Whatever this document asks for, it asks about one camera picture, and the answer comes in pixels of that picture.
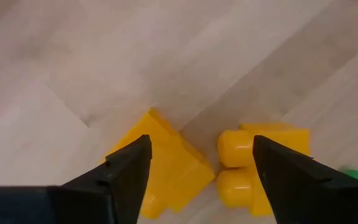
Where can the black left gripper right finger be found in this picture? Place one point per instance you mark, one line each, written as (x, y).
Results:
(297, 186)

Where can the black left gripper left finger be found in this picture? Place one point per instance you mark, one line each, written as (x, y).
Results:
(117, 186)

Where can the yellow toy building block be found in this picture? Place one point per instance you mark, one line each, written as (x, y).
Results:
(235, 149)
(172, 161)

